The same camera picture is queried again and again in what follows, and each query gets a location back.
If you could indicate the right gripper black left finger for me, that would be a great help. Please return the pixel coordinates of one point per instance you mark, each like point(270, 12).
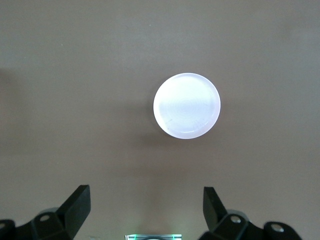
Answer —
point(72, 212)

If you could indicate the round pink plate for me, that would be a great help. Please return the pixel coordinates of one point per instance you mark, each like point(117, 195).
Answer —
point(187, 105)

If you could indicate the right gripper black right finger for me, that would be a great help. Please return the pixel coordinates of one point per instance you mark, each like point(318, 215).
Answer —
point(215, 215)

